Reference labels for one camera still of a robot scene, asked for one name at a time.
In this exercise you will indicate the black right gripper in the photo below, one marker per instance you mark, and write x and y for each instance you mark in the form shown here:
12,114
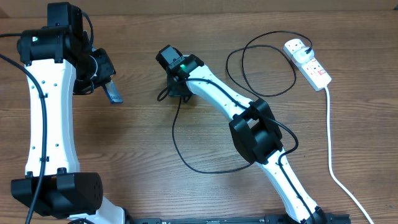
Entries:
176,92

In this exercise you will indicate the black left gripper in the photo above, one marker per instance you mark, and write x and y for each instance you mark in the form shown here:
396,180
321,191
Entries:
108,69

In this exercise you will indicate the blue Galaxy smartphone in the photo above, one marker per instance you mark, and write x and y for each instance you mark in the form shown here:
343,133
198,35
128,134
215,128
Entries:
112,93

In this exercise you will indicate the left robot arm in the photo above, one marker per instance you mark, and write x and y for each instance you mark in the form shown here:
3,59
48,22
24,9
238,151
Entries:
60,62

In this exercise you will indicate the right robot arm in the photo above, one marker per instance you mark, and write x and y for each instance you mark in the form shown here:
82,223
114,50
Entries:
256,135

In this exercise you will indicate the white charger plug adapter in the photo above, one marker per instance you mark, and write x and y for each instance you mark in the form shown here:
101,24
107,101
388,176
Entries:
302,56

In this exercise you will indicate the white power strip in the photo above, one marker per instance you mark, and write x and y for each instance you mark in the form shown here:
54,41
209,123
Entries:
314,73

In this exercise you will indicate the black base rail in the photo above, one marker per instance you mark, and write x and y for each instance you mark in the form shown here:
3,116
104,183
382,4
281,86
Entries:
268,219

